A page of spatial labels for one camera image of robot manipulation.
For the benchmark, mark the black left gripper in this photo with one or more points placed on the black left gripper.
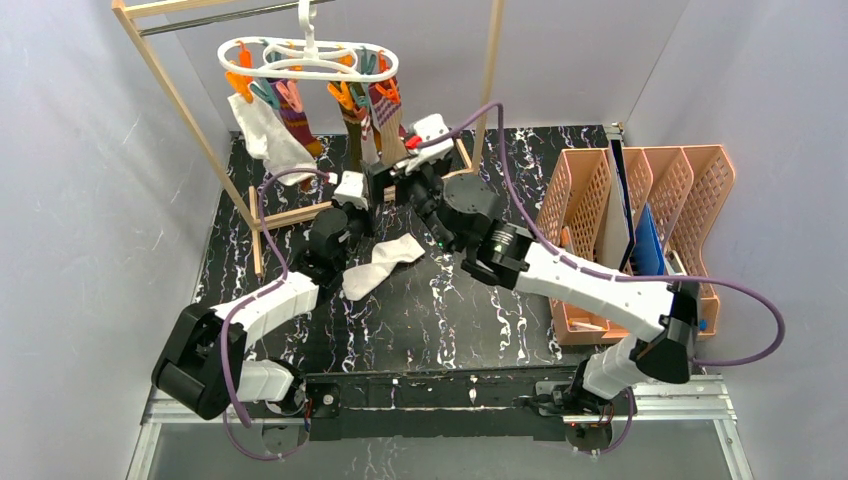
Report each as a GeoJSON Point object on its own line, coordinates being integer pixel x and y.
{"type": "Point", "coordinates": [365, 213]}

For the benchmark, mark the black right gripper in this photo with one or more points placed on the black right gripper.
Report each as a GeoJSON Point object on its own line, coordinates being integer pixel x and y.
{"type": "Point", "coordinates": [387, 177]}

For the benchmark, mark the white fluffy sock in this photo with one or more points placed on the white fluffy sock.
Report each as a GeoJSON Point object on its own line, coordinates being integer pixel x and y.
{"type": "Point", "coordinates": [361, 280]}
{"type": "Point", "coordinates": [268, 140]}

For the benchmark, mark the grey sock with red stripes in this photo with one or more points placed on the grey sock with red stripes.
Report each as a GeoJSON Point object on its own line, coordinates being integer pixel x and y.
{"type": "Point", "coordinates": [369, 150]}

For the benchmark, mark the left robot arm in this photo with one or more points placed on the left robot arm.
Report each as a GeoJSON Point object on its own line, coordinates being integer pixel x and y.
{"type": "Point", "coordinates": [203, 364]}

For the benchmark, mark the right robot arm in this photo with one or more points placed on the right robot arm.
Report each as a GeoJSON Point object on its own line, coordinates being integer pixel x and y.
{"type": "Point", "coordinates": [464, 216]}

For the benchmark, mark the white plastic clip hanger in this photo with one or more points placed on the white plastic clip hanger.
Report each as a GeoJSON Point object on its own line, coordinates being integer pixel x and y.
{"type": "Point", "coordinates": [311, 59]}

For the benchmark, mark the beige purple striped sock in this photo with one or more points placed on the beige purple striped sock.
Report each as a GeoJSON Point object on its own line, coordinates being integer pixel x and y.
{"type": "Point", "coordinates": [387, 116]}

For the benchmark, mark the olive striped sock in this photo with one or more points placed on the olive striped sock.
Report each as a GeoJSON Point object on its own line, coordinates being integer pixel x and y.
{"type": "Point", "coordinates": [354, 134]}

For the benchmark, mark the maroon yellow striped sock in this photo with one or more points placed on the maroon yellow striped sock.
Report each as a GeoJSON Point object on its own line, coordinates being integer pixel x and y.
{"type": "Point", "coordinates": [296, 122]}

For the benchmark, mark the white board in organizer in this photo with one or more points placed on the white board in organizer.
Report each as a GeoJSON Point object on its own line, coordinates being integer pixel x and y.
{"type": "Point", "coordinates": [617, 240]}

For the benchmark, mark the blue folder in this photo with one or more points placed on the blue folder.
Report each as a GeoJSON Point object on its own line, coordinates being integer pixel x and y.
{"type": "Point", "coordinates": [647, 255]}

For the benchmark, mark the orange plastic desk organizer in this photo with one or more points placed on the orange plastic desk organizer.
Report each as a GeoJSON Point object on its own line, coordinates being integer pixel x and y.
{"type": "Point", "coordinates": [658, 204]}

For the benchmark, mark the metal hanging rod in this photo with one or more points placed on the metal hanging rod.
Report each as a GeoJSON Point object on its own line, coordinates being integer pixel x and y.
{"type": "Point", "coordinates": [219, 18]}

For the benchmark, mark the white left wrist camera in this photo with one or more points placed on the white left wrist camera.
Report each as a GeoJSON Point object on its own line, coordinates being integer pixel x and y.
{"type": "Point", "coordinates": [351, 188]}

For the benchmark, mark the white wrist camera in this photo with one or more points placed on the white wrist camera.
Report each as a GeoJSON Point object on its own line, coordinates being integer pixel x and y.
{"type": "Point", "coordinates": [351, 188]}
{"type": "Point", "coordinates": [428, 143]}

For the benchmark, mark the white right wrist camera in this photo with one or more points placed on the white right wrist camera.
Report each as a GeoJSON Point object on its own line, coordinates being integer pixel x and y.
{"type": "Point", "coordinates": [428, 143]}

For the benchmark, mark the wooden clothes rack frame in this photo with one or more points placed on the wooden clothes rack frame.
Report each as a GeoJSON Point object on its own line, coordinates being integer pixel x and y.
{"type": "Point", "coordinates": [127, 15]}

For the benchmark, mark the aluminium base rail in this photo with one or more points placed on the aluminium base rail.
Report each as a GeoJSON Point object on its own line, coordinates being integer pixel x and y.
{"type": "Point", "coordinates": [703, 397]}

